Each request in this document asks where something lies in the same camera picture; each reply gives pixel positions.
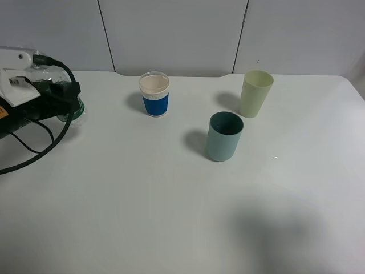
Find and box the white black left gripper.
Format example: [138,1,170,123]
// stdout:
[1,68,80,120]

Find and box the clear bottle green label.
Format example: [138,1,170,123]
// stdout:
[29,50,86,127]

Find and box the teal plastic cup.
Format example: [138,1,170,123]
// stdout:
[206,111,244,162]

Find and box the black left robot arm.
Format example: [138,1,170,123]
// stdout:
[1,70,86,138]

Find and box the blue sleeved paper cup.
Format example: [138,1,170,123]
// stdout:
[139,71,169,117]

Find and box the pale green plastic cup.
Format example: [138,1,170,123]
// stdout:
[239,70,274,118]

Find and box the thin black cable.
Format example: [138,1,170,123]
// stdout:
[10,119,55,154]

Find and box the thick black braided cable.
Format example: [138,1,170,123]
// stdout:
[0,55,80,175]

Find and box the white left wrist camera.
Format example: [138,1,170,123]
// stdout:
[0,46,36,70]

